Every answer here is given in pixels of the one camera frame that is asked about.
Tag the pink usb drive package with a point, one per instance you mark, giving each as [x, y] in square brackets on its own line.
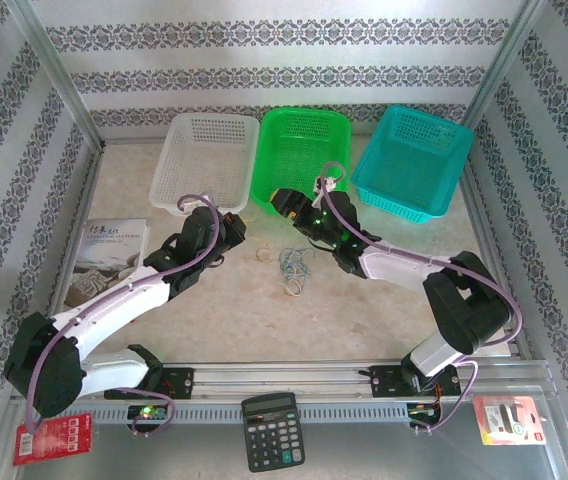
[509, 422]

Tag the red retail card package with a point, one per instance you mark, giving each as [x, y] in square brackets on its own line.
[59, 440]

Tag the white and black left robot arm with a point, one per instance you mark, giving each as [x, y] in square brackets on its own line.
[114, 307]

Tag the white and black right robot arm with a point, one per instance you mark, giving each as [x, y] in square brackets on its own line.
[394, 266]

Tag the teal perforated plastic basket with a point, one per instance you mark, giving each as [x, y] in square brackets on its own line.
[404, 170]

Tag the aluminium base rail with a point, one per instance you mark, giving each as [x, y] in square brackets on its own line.
[284, 377]

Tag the grey printed booklet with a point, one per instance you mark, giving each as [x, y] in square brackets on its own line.
[104, 250]

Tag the green perforated plastic basket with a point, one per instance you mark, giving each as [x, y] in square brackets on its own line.
[294, 150]

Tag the white perforated plastic basket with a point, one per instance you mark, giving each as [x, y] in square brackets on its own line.
[204, 160]

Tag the aluminium table side rail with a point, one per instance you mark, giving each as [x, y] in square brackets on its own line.
[486, 235]
[90, 175]

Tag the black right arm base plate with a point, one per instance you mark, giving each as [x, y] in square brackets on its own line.
[386, 382]

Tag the black desk calculator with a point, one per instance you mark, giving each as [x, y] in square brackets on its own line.
[274, 435]

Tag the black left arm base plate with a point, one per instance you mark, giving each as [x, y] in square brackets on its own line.
[179, 382]

